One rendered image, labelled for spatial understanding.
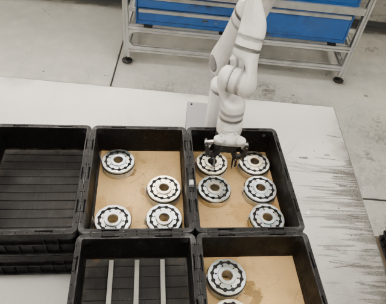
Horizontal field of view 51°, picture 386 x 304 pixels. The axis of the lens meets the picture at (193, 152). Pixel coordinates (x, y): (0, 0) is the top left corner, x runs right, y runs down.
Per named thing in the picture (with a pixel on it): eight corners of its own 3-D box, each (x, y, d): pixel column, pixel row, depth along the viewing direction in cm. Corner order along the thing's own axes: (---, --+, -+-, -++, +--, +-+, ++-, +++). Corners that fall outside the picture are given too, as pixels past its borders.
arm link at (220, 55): (228, 2, 114) (257, -1, 117) (203, 60, 138) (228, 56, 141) (240, 28, 111) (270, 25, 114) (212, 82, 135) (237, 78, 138)
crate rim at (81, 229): (93, 130, 131) (92, 125, 130) (185, 131, 135) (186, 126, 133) (78, 239, 104) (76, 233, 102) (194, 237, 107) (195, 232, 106)
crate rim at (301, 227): (186, 131, 135) (186, 126, 133) (274, 133, 138) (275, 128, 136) (194, 237, 107) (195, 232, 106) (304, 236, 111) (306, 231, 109)
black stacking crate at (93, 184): (96, 151, 138) (93, 126, 130) (183, 152, 141) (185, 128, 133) (82, 257, 111) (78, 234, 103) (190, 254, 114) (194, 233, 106)
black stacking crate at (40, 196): (3, 150, 135) (-6, 125, 126) (94, 151, 138) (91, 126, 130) (-34, 259, 108) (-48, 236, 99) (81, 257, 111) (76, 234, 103)
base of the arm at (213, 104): (203, 116, 157) (209, 79, 145) (227, 117, 158) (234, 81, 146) (204, 133, 151) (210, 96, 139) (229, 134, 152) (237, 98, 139)
